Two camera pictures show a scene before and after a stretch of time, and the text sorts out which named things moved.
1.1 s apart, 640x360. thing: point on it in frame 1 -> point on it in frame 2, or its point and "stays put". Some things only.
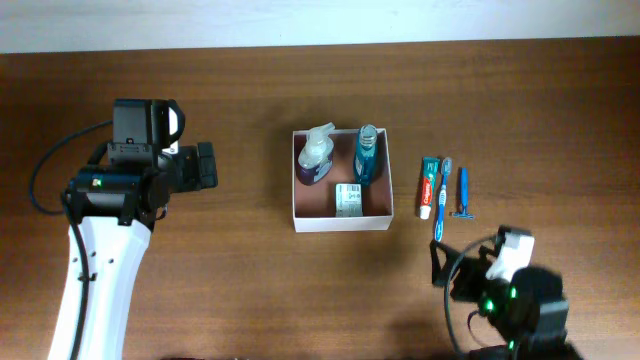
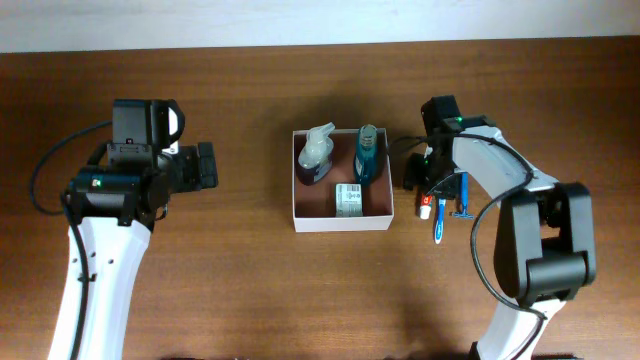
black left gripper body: x=205 y=165 stays put
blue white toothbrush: x=446 y=169 stays put
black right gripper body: x=461 y=276 -> x=413 y=172
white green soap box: x=348 y=200 stays put
